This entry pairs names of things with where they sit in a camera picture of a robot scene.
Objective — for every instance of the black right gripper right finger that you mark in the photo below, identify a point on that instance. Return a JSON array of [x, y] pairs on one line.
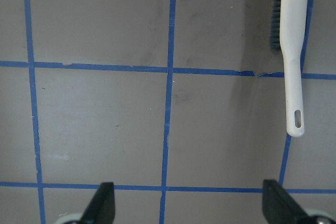
[[279, 207]]

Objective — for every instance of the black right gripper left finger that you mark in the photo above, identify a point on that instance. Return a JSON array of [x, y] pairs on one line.
[[100, 209]]

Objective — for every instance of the white hand brush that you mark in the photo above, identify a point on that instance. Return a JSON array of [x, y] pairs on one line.
[[287, 33]]

